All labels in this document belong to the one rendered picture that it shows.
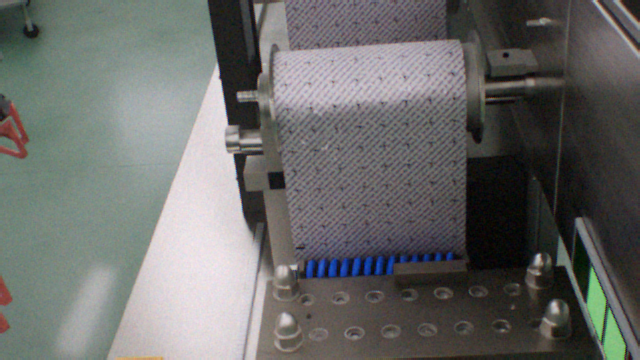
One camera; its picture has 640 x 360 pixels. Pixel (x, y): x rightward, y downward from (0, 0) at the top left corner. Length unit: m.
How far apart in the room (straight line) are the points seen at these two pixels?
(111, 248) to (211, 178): 1.55
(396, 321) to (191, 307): 0.40
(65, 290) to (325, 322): 2.04
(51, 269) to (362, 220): 2.15
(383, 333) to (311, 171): 0.23
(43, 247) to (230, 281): 1.99
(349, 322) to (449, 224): 0.20
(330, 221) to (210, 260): 0.35
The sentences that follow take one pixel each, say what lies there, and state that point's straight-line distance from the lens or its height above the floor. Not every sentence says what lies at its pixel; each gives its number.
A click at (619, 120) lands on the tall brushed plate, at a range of 0.71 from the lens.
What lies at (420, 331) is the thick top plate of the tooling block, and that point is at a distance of 0.99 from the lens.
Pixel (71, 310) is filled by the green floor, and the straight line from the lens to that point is 2.86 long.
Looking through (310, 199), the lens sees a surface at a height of 1.13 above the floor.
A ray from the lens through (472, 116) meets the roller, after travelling 1.00.
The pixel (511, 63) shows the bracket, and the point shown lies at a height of 1.29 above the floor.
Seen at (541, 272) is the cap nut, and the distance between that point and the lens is 1.04.
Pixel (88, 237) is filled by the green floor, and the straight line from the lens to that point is 3.21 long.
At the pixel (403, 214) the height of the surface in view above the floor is 1.10.
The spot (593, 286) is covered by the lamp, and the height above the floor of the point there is 1.20.
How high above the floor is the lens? 1.69
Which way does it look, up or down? 31 degrees down
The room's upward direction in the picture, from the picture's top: 6 degrees counter-clockwise
